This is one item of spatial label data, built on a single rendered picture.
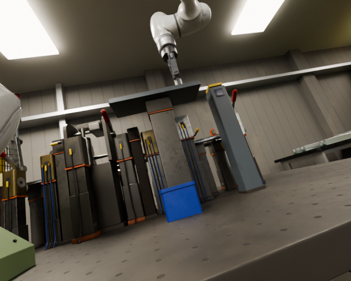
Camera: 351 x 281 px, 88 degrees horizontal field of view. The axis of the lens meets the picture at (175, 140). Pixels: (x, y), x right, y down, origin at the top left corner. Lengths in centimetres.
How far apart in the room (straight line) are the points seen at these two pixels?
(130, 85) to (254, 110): 248
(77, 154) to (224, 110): 60
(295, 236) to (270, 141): 366
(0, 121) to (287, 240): 45
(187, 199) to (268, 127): 351
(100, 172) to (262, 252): 69
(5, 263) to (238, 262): 45
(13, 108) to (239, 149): 66
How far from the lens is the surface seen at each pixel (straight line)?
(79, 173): 78
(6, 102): 43
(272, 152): 382
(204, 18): 101
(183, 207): 54
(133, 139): 84
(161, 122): 71
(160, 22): 101
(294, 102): 461
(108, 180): 80
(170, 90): 74
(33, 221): 121
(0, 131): 43
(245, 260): 21
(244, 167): 73
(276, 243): 24
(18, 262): 57
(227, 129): 74
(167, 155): 67
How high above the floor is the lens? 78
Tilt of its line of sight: 15 degrees up
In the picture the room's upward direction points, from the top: 16 degrees counter-clockwise
